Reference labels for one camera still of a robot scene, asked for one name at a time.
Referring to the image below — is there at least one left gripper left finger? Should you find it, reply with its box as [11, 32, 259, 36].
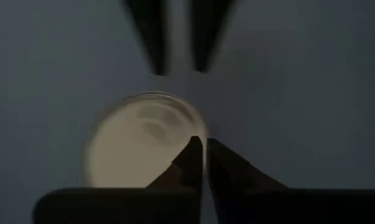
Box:
[146, 135, 204, 189]

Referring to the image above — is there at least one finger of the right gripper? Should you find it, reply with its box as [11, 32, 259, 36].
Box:
[188, 0, 238, 74]
[121, 0, 173, 77]

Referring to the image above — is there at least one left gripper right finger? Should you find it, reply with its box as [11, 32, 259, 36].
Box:
[206, 138, 289, 190]

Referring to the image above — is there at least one teal label tuna can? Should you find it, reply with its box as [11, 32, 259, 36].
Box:
[83, 90, 208, 189]

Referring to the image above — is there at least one blue table mat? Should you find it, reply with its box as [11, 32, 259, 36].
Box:
[0, 0, 375, 224]

